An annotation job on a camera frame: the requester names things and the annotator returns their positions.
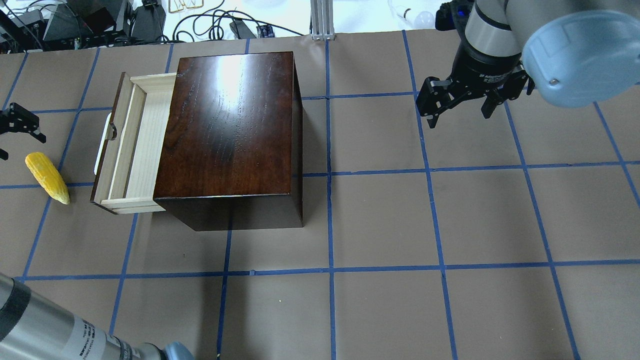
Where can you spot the black gripper finger corn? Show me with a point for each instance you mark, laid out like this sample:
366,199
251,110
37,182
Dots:
17,119
3,154

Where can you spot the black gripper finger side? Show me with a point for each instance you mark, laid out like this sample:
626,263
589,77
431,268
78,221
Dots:
515,83
437,96

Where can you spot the light wood drawer white handle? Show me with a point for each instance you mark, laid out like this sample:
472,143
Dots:
126,166

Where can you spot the grey robot arm near corn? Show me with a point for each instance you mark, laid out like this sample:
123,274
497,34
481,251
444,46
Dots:
35,328

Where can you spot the yellow corn cob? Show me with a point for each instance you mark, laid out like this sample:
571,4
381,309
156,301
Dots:
48,177

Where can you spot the dark wooden drawer cabinet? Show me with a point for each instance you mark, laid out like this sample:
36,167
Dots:
232,151

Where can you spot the white light bulb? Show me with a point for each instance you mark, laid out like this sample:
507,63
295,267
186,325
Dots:
411,14

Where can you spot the black power adapter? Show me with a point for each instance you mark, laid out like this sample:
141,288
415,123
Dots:
241,30

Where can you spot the aluminium frame post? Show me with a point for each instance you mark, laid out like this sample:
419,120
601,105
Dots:
322,20

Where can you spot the gold wire rack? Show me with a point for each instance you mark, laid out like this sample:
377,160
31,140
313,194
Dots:
175,6

